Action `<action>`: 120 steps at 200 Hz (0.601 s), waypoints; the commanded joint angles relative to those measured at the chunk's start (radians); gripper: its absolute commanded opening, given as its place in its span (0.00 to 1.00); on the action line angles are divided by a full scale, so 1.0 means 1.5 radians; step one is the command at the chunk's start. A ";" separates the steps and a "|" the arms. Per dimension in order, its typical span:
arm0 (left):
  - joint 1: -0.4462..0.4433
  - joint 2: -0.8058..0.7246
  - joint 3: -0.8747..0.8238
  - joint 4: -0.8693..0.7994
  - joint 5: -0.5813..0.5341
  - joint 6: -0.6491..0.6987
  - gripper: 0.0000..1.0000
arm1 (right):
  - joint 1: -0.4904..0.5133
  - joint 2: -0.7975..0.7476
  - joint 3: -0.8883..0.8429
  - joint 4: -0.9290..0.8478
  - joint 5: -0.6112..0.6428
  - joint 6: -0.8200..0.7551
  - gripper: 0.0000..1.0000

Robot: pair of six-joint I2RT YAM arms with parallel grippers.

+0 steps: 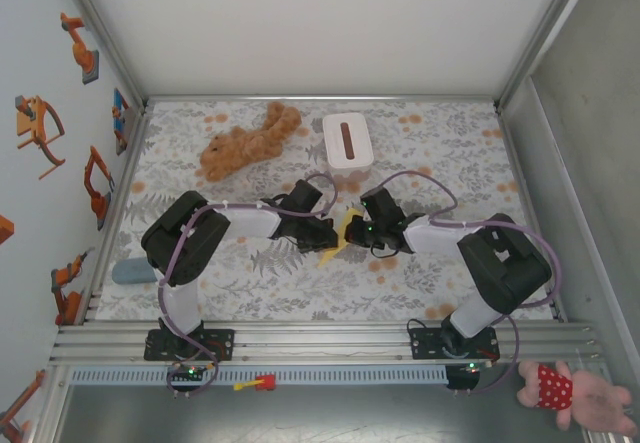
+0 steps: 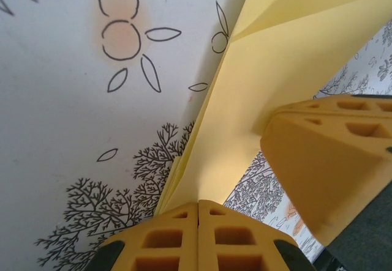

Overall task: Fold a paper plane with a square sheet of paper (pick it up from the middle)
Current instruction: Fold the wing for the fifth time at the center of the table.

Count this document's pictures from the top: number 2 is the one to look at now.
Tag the yellow cloth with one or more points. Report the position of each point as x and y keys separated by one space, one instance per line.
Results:
x=245 y=69

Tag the floral patterned tablecloth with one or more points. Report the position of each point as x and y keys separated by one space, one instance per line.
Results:
x=46 y=69

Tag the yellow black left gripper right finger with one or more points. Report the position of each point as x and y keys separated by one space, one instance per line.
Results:
x=232 y=240

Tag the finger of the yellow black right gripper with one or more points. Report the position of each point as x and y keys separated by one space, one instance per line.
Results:
x=321 y=176
x=324 y=107

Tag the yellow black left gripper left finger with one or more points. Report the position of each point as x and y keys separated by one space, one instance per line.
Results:
x=171 y=240

